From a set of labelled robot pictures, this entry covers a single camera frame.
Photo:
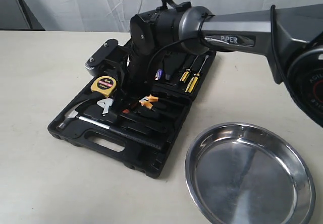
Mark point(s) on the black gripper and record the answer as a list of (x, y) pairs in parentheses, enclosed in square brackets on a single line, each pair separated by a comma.
[(139, 74)]

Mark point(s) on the silver black adjustable wrench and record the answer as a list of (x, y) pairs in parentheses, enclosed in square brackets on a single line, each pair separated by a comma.
[(107, 106)]

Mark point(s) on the black plastic tool case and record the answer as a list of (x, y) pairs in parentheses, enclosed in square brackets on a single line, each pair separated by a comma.
[(163, 126)]

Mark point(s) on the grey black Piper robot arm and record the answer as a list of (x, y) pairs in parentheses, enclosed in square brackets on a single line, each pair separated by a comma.
[(289, 38)]

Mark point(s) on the electrical tape roll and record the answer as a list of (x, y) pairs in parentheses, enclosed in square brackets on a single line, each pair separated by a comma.
[(158, 74)]

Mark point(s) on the yellow tape measure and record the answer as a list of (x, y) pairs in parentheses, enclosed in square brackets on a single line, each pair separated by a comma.
[(104, 85)]

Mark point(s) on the small yellow black screwdriver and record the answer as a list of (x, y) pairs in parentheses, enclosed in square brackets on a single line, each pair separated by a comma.
[(187, 71)]

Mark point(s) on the large yellow black screwdriver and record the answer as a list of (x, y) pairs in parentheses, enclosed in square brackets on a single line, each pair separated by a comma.
[(195, 78)]

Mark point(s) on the steel claw hammer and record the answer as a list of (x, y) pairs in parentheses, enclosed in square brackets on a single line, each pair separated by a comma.
[(73, 114)]

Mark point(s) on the white backdrop curtain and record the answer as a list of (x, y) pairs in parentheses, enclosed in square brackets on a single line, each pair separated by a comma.
[(110, 15)]

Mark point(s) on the round stainless steel tray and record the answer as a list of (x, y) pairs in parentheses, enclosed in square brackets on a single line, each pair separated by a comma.
[(243, 173)]

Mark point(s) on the orange handled pliers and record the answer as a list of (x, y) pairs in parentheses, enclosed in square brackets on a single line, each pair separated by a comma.
[(152, 103)]

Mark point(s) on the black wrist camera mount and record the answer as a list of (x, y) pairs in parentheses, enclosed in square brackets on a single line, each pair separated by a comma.
[(109, 56)]

